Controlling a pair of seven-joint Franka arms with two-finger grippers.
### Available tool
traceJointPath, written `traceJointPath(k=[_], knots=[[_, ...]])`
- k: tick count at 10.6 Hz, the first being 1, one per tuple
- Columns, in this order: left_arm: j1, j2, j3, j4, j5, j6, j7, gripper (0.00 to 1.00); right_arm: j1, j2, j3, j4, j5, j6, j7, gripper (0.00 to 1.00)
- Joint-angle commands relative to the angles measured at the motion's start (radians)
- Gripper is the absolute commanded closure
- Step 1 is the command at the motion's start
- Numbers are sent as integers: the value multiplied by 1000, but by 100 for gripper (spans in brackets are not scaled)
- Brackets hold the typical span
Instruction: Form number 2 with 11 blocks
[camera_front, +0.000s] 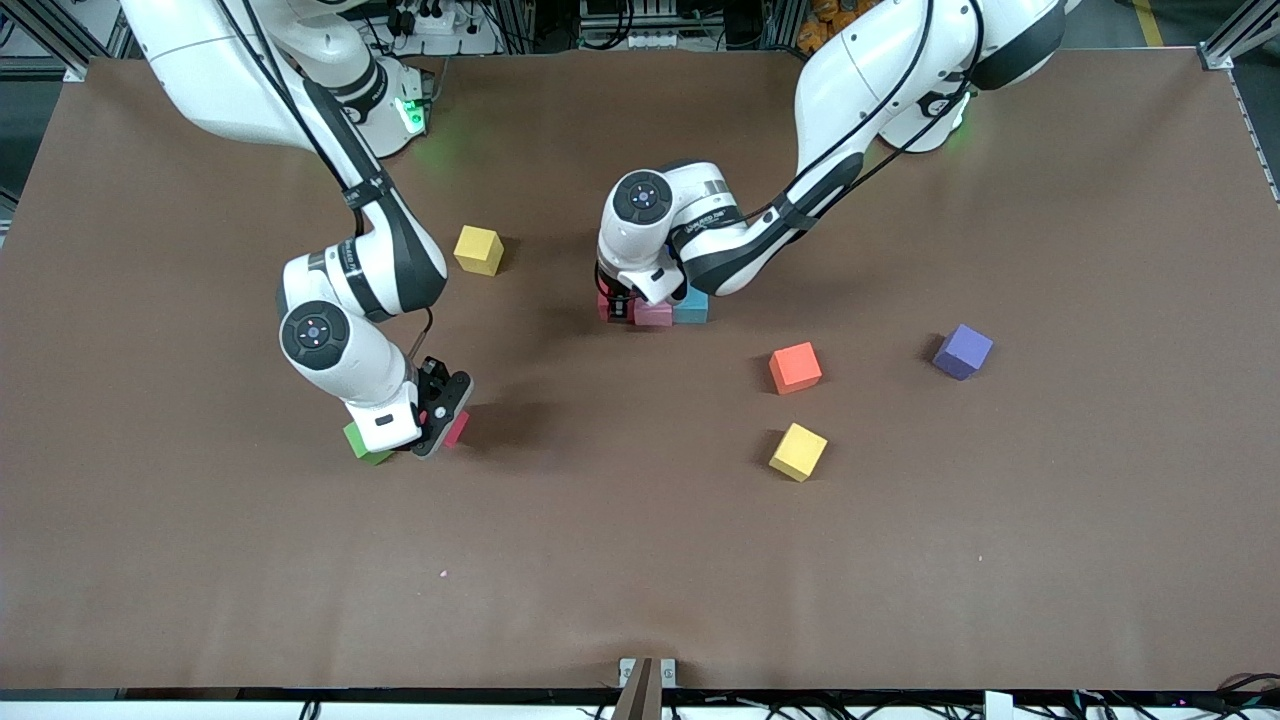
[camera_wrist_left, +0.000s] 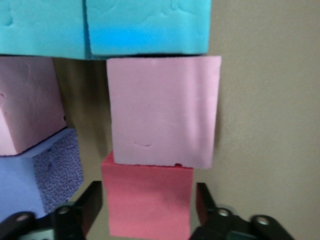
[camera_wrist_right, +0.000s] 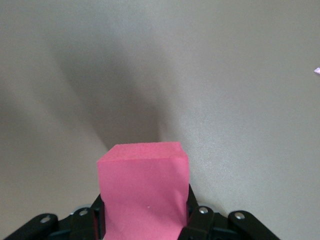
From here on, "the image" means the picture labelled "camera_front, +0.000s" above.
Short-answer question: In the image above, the green foam cube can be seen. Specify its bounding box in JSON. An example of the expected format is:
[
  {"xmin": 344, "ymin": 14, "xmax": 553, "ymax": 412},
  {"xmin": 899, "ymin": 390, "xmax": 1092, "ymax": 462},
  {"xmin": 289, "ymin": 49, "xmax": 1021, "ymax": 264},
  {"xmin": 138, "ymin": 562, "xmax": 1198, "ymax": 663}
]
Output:
[{"xmin": 343, "ymin": 420, "xmax": 396, "ymax": 466}]

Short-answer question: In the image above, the orange foam cube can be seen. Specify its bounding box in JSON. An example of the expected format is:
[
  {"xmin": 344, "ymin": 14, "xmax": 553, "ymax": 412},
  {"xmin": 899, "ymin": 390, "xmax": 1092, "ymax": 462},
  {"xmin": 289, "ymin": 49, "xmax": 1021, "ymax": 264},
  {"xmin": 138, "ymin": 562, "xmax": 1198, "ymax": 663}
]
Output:
[{"xmin": 769, "ymin": 342, "xmax": 823, "ymax": 396}]

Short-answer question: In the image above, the purple foam cube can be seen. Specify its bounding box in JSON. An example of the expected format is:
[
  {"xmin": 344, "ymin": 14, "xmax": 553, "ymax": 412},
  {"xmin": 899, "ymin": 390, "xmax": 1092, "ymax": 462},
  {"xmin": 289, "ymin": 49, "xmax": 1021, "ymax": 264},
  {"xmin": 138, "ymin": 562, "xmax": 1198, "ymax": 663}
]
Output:
[{"xmin": 932, "ymin": 324, "xmax": 995, "ymax": 381}]

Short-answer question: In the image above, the yellow foam cube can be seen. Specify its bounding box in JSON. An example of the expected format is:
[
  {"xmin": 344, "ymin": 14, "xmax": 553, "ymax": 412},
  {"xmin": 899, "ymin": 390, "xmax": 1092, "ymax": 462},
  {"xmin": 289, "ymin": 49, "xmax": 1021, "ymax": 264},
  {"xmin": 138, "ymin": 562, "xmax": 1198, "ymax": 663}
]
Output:
[
  {"xmin": 453, "ymin": 223, "xmax": 507, "ymax": 278},
  {"xmin": 769, "ymin": 422, "xmax": 829, "ymax": 483}
]

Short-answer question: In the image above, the white socket strip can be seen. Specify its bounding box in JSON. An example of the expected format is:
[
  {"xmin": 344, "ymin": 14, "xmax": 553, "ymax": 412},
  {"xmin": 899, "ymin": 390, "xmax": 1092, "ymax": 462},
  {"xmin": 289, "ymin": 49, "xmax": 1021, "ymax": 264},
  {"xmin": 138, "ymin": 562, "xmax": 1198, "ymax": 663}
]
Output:
[{"xmin": 580, "ymin": 26, "xmax": 701, "ymax": 51}]

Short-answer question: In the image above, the white power strip with plugs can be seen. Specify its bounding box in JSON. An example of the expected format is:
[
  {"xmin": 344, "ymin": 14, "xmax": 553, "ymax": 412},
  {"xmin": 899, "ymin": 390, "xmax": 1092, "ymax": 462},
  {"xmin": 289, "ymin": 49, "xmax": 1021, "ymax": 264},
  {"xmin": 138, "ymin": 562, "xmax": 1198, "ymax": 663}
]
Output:
[{"xmin": 385, "ymin": 0, "xmax": 501, "ymax": 56}]

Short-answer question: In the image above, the bag of orange snacks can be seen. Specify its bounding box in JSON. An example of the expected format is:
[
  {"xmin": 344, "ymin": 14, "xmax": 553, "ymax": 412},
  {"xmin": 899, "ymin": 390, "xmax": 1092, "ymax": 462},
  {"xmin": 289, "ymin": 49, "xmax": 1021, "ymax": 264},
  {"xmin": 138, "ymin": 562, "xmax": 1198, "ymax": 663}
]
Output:
[{"xmin": 797, "ymin": 0, "xmax": 861, "ymax": 53}]

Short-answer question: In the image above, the metal bracket with post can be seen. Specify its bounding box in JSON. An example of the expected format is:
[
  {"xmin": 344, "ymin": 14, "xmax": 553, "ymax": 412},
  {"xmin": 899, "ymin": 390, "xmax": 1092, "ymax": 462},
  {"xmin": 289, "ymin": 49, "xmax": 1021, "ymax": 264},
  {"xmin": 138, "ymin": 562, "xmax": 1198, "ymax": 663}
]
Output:
[{"xmin": 618, "ymin": 657, "xmax": 677, "ymax": 720}]

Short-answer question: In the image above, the aluminium frame strut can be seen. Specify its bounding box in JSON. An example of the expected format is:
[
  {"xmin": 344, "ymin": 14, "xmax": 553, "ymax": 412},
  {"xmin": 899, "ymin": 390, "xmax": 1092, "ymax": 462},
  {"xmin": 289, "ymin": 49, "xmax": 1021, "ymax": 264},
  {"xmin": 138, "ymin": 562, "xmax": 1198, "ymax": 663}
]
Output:
[
  {"xmin": 1200, "ymin": 0, "xmax": 1280, "ymax": 71},
  {"xmin": 0, "ymin": 0, "xmax": 131, "ymax": 81}
]

